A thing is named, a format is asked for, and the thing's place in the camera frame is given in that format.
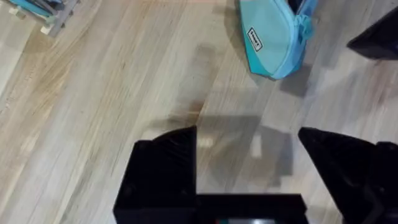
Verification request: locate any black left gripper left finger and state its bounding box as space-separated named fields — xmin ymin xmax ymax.
xmin=113 ymin=125 xmax=198 ymax=224

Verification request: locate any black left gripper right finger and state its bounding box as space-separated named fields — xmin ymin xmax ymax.
xmin=297 ymin=126 xmax=398 ymax=224

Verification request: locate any light blue zip bag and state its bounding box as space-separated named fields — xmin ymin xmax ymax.
xmin=238 ymin=0 xmax=319 ymax=81

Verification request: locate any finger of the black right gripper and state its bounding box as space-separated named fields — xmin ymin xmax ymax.
xmin=346 ymin=6 xmax=398 ymax=60

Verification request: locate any grey holder with blue items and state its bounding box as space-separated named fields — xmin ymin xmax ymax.
xmin=8 ymin=0 xmax=79 ymax=37

